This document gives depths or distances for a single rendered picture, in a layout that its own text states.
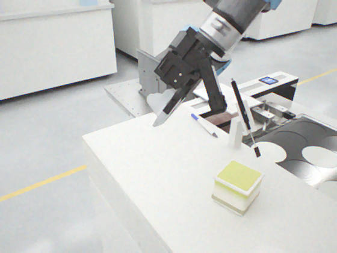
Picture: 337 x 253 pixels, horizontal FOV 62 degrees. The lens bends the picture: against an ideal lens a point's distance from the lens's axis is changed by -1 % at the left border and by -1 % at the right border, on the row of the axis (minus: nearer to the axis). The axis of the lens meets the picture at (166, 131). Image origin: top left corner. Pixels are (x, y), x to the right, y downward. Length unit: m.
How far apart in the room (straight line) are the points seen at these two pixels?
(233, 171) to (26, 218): 1.62
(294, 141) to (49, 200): 1.60
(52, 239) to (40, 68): 2.07
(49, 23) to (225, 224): 3.01
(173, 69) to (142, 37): 3.51
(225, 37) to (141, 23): 3.50
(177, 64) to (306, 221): 0.39
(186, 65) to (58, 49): 2.91
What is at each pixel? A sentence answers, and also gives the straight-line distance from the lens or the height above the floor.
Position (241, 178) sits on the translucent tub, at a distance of 0.56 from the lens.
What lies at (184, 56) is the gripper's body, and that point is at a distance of 0.57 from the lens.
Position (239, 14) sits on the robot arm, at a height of 1.30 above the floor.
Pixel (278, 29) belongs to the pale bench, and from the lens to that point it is 5.87.
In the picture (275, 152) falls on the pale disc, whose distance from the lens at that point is 0.89.
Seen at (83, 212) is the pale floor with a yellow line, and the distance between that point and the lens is 1.93.
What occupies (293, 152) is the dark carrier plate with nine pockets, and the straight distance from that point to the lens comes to 0.90.
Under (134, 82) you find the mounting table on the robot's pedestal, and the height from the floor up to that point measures 0.82.
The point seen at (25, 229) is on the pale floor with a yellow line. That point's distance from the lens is 1.96.
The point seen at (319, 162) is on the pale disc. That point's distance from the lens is 0.89.
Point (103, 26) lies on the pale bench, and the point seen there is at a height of 0.67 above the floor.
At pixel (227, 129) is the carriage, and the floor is 0.88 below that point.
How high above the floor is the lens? 1.40
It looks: 33 degrees down
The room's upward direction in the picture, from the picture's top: straight up
